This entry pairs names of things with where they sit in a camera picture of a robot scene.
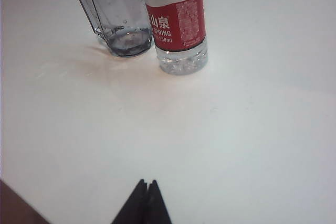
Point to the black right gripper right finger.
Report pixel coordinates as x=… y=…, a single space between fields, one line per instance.
x=157 y=208

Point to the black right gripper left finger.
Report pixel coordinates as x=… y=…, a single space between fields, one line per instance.
x=135 y=208

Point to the water bottle with red label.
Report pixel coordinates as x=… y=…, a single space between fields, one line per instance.
x=178 y=24

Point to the transparent grey octagonal mug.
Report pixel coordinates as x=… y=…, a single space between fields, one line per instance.
x=118 y=24

